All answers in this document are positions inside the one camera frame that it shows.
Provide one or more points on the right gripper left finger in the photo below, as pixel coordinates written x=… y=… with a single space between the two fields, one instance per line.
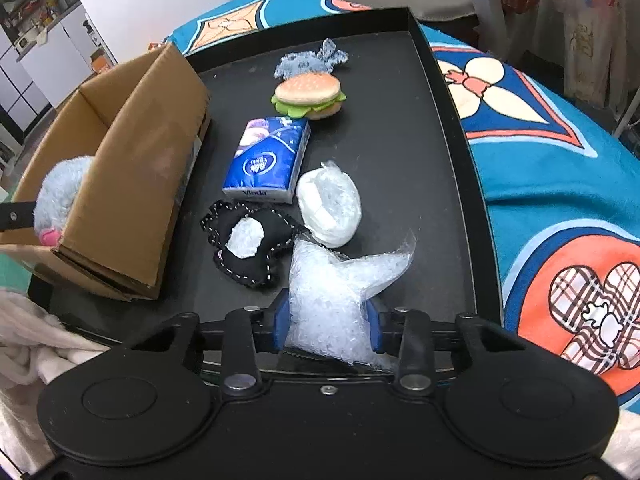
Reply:
x=249 y=331

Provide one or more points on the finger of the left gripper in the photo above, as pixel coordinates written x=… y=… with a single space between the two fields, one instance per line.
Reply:
x=15 y=216

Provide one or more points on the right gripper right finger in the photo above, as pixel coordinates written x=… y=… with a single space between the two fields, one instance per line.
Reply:
x=407 y=335

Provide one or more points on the grey pink plush paw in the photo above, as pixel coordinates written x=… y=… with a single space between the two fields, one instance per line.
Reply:
x=56 y=197

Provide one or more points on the clear bubble wrap bag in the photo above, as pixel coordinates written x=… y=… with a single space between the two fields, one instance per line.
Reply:
x=326 y=294

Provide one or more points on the black stitched plush toy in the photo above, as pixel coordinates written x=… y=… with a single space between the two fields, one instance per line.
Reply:
x=248 y=240

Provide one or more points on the white soft ball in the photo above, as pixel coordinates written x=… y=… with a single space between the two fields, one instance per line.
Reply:
x=329 y=203

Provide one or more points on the brown cardboard box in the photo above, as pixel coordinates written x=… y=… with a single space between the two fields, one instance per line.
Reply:
x=142 y=123

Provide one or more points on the blue tissue pack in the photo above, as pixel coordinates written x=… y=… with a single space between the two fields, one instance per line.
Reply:
x=266 y=164

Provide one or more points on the plush hamburger toy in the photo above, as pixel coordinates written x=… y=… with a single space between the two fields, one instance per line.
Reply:
x=312 y=96

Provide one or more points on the blue grey knitted toy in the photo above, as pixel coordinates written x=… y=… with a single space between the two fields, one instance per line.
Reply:
x=324 y=60

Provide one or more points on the green cloth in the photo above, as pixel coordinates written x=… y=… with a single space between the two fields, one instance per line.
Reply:
x=13 y=275

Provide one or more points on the white fleece blanket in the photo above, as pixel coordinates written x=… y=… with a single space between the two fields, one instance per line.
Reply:
x=35 y=349

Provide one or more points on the white kitchen cabinet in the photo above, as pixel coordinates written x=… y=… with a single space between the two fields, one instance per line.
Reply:
x=44 y=75

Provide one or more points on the orange carton on floor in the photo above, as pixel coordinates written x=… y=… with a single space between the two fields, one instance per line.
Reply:
x=100 y=63

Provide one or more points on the black shallow tray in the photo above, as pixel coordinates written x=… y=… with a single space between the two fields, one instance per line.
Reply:
x=396 y=136

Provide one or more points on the blue patterned blanket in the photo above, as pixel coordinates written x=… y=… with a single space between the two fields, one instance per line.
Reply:
x=561 y=195

